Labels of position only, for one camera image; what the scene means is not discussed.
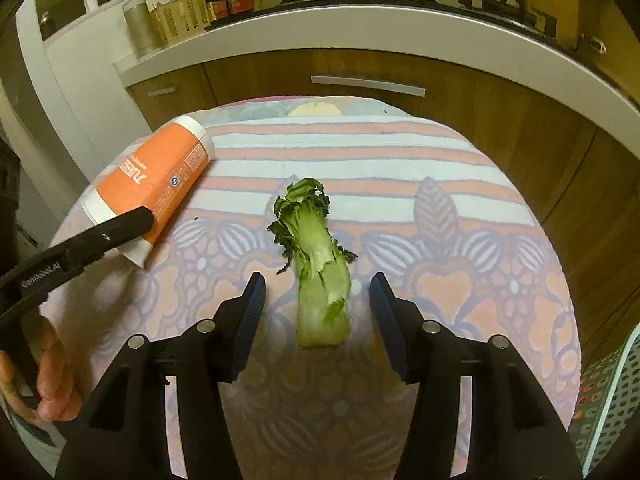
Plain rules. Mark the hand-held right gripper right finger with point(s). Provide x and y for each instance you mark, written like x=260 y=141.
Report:
x=385 y=310

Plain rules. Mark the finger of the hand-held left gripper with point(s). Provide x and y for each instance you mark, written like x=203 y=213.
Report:
x=100 y=237

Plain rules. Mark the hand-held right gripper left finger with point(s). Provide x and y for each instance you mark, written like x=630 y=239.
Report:
x=250 y=310

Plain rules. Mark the green bok choy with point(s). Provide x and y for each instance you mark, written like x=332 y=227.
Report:
x=320 y=300

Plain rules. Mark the orange paper cup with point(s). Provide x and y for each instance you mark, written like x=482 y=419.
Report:
x=160 y=170

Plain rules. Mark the person's left hand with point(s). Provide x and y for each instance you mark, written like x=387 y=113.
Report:
x=55 y=390

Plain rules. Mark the round floral-cloth table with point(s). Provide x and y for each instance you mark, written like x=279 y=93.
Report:
x=450 y=285

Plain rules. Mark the white jar with lid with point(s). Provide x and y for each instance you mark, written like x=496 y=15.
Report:
x=140 y=25

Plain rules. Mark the wooden base cabinets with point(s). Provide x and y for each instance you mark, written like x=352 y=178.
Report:
x=500 y=125

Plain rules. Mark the beige utensil basket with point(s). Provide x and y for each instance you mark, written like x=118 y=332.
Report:
x=180 y=22

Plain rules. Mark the dotted patterned bag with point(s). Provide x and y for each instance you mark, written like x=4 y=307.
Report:
x=610 y=400

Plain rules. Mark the white kitchen counter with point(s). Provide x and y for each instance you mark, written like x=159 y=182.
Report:
x=350 y=30

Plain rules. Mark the black gas stove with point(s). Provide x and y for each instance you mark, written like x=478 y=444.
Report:
x=505 y=10

